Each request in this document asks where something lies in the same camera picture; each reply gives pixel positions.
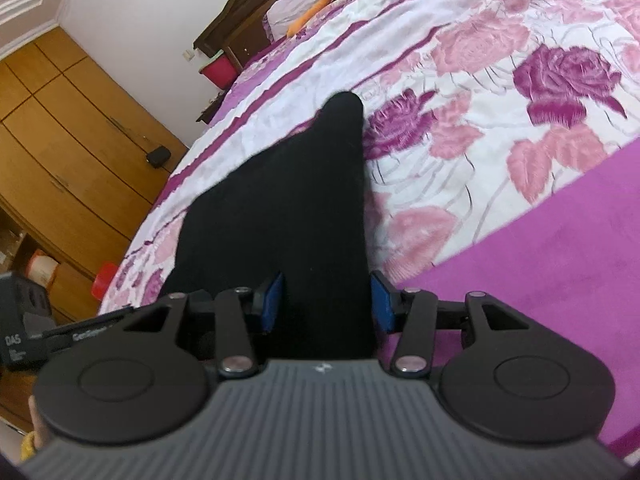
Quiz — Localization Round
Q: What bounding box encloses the person's left forearm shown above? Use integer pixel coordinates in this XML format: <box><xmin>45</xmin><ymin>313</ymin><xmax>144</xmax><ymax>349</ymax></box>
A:
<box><xmin>19</xmin><ymin>394</ymin><xmax>51</xmax><ymax>464</ymax></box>

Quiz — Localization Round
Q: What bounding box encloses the orange and white container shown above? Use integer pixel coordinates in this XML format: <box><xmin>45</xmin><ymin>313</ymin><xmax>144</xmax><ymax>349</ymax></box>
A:
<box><xmin>25</xmin><ymin>253</ymin><xmax>59</xmax><ymax>289</ymax></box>

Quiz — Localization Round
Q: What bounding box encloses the wooden open shelf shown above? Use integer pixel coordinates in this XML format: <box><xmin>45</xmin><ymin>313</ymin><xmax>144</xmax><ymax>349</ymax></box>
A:
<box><xmin>0</xmin><ymin>200</ymin><xmax>103</xmax><ymax>428</ymax></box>

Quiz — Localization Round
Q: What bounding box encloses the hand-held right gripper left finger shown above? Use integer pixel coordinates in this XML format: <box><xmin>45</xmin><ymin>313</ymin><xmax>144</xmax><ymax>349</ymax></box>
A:
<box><xmin>122</xmin><ymin>272</ymin><xmax>287</xmax><ymax>379</ymax></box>

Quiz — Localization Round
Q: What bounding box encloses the dark wooden nightstand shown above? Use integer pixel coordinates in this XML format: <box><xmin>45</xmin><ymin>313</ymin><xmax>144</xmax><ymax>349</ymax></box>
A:
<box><xmin>196</xmin><ymin>87</ymin><xmax>227</xmax><ymax>126</ymax></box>

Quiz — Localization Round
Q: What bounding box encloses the dark wooden headboard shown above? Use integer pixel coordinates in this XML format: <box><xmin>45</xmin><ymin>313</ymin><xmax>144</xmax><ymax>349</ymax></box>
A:
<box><xmin>194</xmin><ymin>0</ymin><xmax>332</xmax><ymax>72</ymax></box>

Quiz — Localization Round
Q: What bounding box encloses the black garment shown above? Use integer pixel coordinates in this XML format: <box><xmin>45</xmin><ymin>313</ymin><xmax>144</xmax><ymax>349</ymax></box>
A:
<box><xmin>172</xmin><ymin>91</ymin><xmax>379</xmax><ymax>361</ymax></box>

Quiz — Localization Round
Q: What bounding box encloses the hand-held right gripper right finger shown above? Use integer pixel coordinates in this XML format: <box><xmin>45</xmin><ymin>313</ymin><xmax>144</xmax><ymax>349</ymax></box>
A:
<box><xmin>370</xmin><ymin>270</ymin><xmax>526</xmax><ymax>380</ymax></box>

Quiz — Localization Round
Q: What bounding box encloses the pink bucket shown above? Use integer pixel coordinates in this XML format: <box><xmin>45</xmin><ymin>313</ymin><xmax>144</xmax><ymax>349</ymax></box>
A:
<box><xmin>200</xmin><ymin>50</ymin><xmax>237</xmax><ymax>89</ymax></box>

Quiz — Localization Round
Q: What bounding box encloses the wooden wardrobe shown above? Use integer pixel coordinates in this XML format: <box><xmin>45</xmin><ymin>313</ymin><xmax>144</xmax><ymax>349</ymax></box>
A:
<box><xmin>0</xmin><ymin>27</ymin><xmax>189</xmax><ymax>281</ymax></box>

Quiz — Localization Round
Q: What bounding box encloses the purple floral bedspread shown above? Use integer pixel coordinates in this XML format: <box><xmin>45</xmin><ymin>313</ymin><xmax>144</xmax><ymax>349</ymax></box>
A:
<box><xmin>97</xmin><ymin>0</ymin><xmax>640</xmax><ymax>461</ymax></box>

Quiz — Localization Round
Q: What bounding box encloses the red plastic container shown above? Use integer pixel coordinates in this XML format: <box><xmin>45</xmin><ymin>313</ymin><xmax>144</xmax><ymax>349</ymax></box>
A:
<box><xmin>92</xmin><ymin>261</ymin><xmax>120</xmax><ymax>302</ymax></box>

